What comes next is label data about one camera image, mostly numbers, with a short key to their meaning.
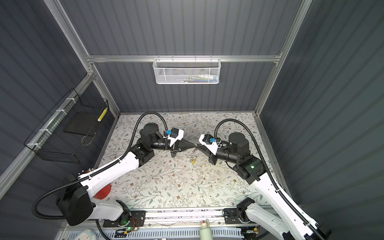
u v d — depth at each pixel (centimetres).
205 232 64
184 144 62
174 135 54
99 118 80
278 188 44
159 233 67
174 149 60
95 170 46
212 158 56
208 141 52
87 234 67
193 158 96
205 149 59
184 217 75
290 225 38
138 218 72
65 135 72
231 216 73
